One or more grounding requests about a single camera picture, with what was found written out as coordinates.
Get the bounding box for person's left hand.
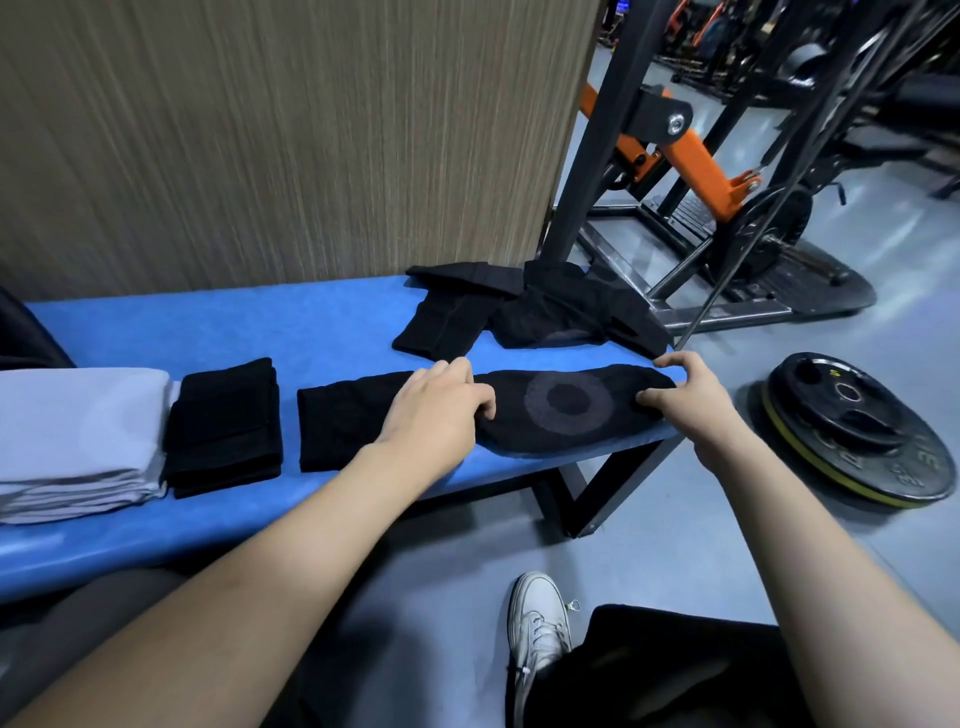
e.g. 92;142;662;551
372;357;498;483

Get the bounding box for person's right hand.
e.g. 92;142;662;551
636;351;744;471

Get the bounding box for black knee sleeve grey ring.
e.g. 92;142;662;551
297;363;678;474

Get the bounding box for person's right forearm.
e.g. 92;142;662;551
691;438;960;728

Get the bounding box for person's left forearm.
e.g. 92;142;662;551
0;442;432;728

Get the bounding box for flat black knee sleeve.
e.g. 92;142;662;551
391;261;527;362

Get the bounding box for crumpled black knee sleeve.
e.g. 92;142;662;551
490;259;674;360

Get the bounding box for yellow rimmed weight plate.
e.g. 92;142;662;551
761;382;935;511

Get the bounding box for small black machine weight plate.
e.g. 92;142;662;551
707;185;816;284

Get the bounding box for blue padded bench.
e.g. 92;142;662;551
0;274;690;604

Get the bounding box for white sneaker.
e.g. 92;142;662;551
507;571;574;728

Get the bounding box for black orange gym machine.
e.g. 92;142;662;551
537;0;879;352

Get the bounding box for folded black knee sleeve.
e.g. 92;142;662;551
162;357;285;501

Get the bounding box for person's black shorts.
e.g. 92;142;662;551
522;603;815;728

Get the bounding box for background gym equipment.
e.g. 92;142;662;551
596;0;960;202

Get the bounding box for stack of folded grey towels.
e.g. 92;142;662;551
0;366;181;526

